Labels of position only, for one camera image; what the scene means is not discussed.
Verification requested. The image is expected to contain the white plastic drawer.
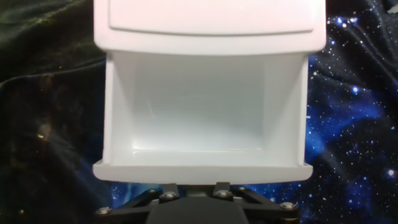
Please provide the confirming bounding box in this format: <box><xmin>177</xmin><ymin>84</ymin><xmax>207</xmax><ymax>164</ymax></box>
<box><xmin>91</xmin><ymin>51</ymin><xmax>314</xmax><ymax>198</ymax></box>

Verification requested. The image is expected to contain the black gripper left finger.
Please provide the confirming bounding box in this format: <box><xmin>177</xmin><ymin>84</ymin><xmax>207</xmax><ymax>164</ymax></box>
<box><xmin>95</xmin><ymin>183</ymin><xmax>180</xmax><ymax>217</ymax></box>

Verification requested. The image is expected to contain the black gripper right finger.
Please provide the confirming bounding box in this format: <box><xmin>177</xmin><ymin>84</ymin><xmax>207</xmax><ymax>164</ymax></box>
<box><xmin>213</xmin><ymin>182</ymin><xmax>301</xmax><ymax>215</ymax></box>

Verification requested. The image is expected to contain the galaxy and meadow print cloth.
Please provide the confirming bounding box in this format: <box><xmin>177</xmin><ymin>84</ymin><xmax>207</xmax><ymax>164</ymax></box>
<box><xmin>0</xmin><ymin>0</ymin><xmax>398</xmax><ymax>224</ymax></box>

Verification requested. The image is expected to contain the white plastic drawer cabinet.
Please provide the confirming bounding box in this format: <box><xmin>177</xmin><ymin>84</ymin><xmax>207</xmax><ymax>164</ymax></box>
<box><xmin>92</xmin><ymin>0</ymin><xmax>328</xmax><ymax>57</ymax></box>

